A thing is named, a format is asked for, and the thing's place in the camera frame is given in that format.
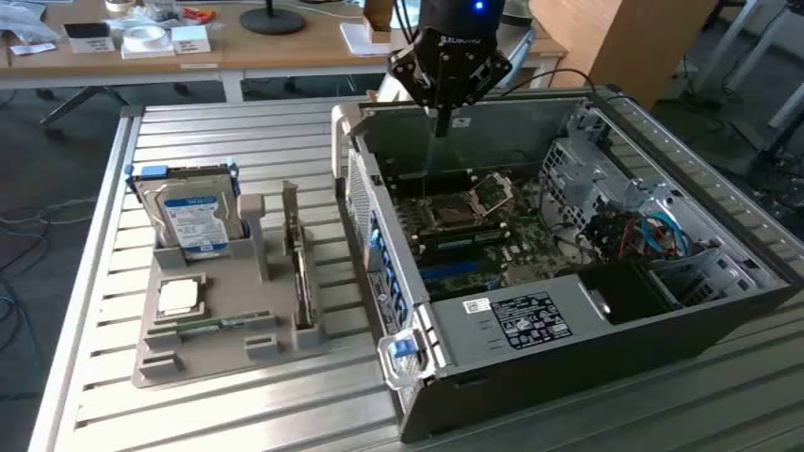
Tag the white box with black top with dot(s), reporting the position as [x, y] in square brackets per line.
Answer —
[90, 40]

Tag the white paper label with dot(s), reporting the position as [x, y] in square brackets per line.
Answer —
[30, 49]

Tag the grey slotted disk bay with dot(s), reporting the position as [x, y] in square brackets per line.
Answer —
[702, 278]

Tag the green motherboard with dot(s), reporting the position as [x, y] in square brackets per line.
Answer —
[528, 245]

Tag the grey power supply unit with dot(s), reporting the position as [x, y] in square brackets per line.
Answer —
[533, 320]

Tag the clear plastic bag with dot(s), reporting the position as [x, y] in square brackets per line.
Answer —
[25, 23]

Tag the CPU socket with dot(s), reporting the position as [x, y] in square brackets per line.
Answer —
[452, 212]

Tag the white desk frame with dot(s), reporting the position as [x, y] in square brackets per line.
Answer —
[785, 108]

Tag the wooden desk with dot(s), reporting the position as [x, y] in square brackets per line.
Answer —
[282, 52]

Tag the hard disk in blue caddy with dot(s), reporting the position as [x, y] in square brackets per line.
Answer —
[190, 221]

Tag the grey parts rack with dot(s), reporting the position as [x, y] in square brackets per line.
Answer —
[238, 292]

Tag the large white tape roll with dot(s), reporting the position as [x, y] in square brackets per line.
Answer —
[146, 35]

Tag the black open PC case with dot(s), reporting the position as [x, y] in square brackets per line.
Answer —
[565, 376]

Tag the small beige tape roll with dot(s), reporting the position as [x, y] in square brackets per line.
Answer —
[117, 5]

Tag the graphics card with metal bracket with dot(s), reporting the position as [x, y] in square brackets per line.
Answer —
[301, 282]

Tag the black lamp base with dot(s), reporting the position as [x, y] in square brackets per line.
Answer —
[273, 21]

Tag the small cardboard box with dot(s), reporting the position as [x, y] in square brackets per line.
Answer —
[376, 26]

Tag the plain white box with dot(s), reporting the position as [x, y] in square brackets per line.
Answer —
[189, 40]

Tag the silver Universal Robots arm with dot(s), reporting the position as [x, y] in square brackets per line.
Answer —
[517, 56]

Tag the flat white box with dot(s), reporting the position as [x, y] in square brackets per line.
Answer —
[146, 53]

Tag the silver CPU chip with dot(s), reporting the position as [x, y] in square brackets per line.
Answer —
[180, 297]

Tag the blue expansion slot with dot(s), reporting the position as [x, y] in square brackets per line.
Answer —
[449, 272]

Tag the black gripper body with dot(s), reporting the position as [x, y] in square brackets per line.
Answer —
[461, 28]

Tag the metal socket cover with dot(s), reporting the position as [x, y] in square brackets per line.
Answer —
[492, 193]

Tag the green RAM stick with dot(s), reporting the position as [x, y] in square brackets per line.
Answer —
[220, 322]
[458, 240]

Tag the blue case latch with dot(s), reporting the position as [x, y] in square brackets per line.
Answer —
[402, 349]

